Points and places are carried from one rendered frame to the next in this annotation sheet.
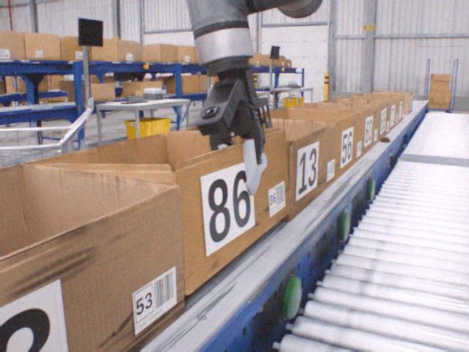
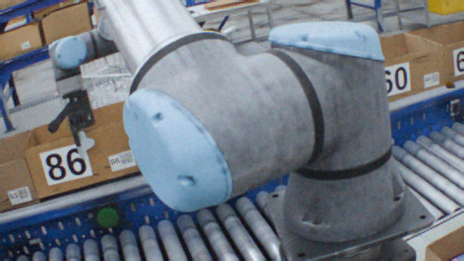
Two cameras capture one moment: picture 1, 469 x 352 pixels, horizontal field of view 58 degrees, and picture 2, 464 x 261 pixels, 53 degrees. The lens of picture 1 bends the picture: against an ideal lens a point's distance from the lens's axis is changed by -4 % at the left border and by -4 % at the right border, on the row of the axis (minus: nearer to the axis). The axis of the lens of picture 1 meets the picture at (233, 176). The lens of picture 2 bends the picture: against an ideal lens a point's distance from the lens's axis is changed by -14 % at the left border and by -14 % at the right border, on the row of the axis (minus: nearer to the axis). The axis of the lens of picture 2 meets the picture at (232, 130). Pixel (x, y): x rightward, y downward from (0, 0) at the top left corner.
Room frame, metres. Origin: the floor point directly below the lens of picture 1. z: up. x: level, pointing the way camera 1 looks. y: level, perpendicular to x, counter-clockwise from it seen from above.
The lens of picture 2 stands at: (0.12, -1.44, 1.57)
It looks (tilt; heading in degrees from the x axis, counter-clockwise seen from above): 22 degrees down; 51
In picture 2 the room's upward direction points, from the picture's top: 11 degrees counter-clockwise
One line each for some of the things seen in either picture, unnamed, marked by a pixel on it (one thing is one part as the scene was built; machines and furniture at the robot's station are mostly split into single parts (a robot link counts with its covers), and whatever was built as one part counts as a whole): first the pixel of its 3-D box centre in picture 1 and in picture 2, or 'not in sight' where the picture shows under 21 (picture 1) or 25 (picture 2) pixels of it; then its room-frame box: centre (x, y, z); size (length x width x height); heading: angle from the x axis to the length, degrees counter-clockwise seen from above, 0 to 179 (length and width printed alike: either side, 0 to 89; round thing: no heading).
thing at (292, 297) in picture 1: (293, 298); (108, 217); (0.66, -0.10, 0.81); 0.07 x 0.01 x 0.07; 153
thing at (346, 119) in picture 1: (307, 139); not in sight; (1.44, -0.25, 0.96); 0.39 x 0.29 x 0.17; 153
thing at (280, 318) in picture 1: (288, 297); (107, 217); (0.67, -0.09, 0.81); 0.09 x 0.01 x 0.09; 153
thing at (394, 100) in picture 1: (368, 112); not in sight; (2.49, -0.78, 0.96); 0.39 x 0.29 x 0.17; 153
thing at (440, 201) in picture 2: (445, 209); (415, 183); (1.40, -0.74, 0.72); 0.52 x 0.05 x 0.05; 63
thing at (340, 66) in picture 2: not in sight; (328, 87); (0.64, -1.03, 1.35); 0.17 x 0.15 x 0.18; 166
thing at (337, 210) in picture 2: not in sight; (344, 177); (0.64, -1.03, 1.21); 0.19 x 0.19 x 0.10
